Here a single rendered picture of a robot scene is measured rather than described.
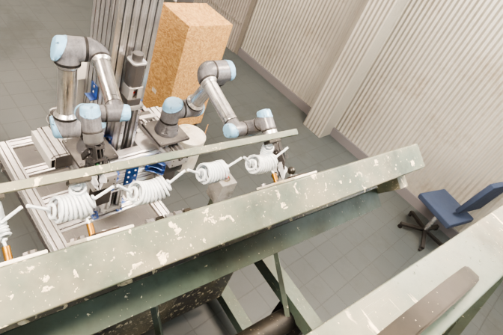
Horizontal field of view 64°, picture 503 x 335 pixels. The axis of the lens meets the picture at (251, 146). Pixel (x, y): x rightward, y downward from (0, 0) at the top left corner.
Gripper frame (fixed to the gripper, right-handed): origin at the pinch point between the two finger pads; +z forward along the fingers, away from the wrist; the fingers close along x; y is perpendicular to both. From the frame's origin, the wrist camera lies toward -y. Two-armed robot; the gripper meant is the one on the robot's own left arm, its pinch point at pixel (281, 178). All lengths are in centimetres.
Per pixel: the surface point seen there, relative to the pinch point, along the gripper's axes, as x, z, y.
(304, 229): -28, 20, -47
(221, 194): 62, -1, 32
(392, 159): -59, 5, -23
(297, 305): 24, 69, 21
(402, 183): -55, 16, -4
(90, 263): -21, 6, -126
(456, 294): -82, 24, -112
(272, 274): 36, 51, 23
